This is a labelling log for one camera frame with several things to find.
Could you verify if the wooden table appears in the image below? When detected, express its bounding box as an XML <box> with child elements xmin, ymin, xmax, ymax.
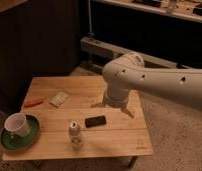
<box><xmin>2</xmin><ymin>76</ymin><xmax>153</xmax><ymax>160</ymax></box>

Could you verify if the black phone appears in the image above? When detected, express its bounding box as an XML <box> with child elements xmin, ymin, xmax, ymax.
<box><xmin>85</xmin><ymin>116</ymin><xmax>106</xmax><ymax>128</ymax></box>

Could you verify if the orange marker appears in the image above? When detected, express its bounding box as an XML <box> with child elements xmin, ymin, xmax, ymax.
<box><xmin>24</xmin><ymin>99</ymin><xmax>43</xmax><ymax>107</ymax></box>

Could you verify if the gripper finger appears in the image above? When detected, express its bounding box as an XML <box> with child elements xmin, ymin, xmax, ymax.
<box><xmin>90</xmin><ymin>101</ymin><xmax>106</xmax><ymax>108</ymax></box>
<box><xmin>121</xmin><ymin>107</ymin><xmax>134</xmax><ymax>118</ymax></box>

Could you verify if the background shelf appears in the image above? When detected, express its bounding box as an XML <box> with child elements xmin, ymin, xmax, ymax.
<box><xmin>94</xmin><ymin>0</ymin><xmax>202</xmax><ymax>23</ymax></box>

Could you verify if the green plate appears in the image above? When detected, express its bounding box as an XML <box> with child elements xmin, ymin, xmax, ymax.
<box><xmin>0</xmin><ymin>113</ymin><xmax>40</xmax><ymax>152</ymax></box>

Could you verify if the small white bottle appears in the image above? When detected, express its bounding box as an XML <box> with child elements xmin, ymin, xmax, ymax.
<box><xmin>68</xmin><ymin>121</ymin><xmax>83</xmax><ymax>149</ymax></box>

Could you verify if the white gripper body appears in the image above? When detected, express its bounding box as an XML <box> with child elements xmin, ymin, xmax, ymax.
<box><xmin>103</xmin><ymin>93</ymin><xmax>128</xmax><ymax>108</ymax></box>

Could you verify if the white rectangular packet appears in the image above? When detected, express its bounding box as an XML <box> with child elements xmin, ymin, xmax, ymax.
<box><xmin>50</xmin><ymin>92</ymin><xmax>68</xmax><ymax>107</ymax></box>

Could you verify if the white paper cup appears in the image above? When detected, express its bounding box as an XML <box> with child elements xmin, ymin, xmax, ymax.
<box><xmin>4</xmin><ymin>113</ymin><xmax>30</xmax><ymax>137</ymax></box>

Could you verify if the metal beam rail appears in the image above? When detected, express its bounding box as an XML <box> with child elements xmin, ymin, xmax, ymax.
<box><xmin>80</xmin><ymin>37</ymin><xmax>189</xmax><ymax>69</ymax></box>

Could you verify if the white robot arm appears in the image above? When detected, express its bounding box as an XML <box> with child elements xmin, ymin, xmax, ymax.
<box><xmin>92</xmin><ymin>52</ymin><xmax>202</xmax><ymax>115</ymax></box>

